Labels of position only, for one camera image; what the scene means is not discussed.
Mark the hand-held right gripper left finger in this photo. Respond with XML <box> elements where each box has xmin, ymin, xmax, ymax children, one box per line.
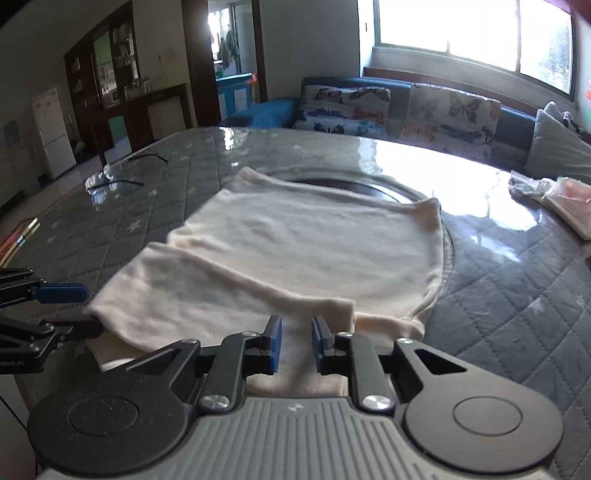
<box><xmin>124</xmin><ymin>315</ymin><xmax>283</xmax><ymax>414</ymax></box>

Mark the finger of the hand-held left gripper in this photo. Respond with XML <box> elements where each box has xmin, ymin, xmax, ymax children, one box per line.
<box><xmin>0</xmin><ymin>268</ymin><xmax>90</xmax><ymax>308</ymax></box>
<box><xmin>0</xmin><ymin>316</ymin><xmax>105</xmax><ymax>366</ymax></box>

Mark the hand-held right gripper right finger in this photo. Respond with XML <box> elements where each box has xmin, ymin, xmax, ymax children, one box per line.
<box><xmin>311</xmin><ymin>315</ymin><xmax>468</xmax><ymax>413</ymax></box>

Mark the cream knit garment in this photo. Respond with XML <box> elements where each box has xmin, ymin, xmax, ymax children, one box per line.
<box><xmin>85</xmin><ymin>167</ymin><xmax>445</xmax><ymax>398</ymax></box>

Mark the white refrigerator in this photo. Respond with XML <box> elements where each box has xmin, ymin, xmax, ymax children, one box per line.
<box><xmin>31</xmin><ymin>87</ymin><xmax>77</xmax><ymax>181</ymax></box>

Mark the dark wooden display cabinet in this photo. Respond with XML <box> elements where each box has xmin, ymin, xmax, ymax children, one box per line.
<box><xmin>63</xmin><ymin>0</ymin><xmax>195</xmax><ymax>155</ymax></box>

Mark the blue sofa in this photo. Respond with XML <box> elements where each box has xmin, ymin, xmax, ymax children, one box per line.
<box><xmin>220</xmin><ymin>76</ymin><xmax>591</xmax><ymax>172</ymax></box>

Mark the butterfly print cushion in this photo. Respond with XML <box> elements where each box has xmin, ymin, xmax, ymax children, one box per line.
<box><xmin>293</xmin><ymin>85</ymin><xmax>391</xmax><ymax>140</ymax></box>
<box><xmin>399</xmin><ymin>83</ymin><xmax>502</xmax><ymax>161</ymax></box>

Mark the blue and white cabinet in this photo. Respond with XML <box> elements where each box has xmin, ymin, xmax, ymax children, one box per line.
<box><xmin>215</xmin><ymin>71</ymin><xmax>256</xmax><ymax>123</ymax></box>

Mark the crumpled white cloth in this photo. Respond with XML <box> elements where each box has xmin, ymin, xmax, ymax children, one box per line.
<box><xmin>508</xmin><ymin>170</ymin><xmax>557</xmax><ymax>200</ymax></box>

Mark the folded pink garment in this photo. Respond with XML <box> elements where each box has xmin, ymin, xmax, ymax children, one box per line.
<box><xmin>531</xmin><ymin>177</ymin><xmax>591</xmax><ymax>241</ymax></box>

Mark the grey pillow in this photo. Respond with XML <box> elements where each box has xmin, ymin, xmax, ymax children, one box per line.
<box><xmin>525</xmin><ymin>101</ymin><xmax>591</xmax><ymax>186</ymax></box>

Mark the white and black cloth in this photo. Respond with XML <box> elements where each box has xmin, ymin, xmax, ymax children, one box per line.
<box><xmin>560</xmin><ymin>110</ymin><xmax>591</xmax><ymax>141</ymax></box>

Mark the large window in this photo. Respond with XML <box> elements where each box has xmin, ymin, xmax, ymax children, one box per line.
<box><xmin>370</xmin><ymin>0</ymin><xmax>579</xmax><ymax>99</ymax></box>

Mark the black cable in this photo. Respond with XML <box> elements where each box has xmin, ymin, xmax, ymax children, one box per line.
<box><xmin>84</xmin><ymin>153</ymin><xmax>168</xmax><ymax>191</ymax></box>

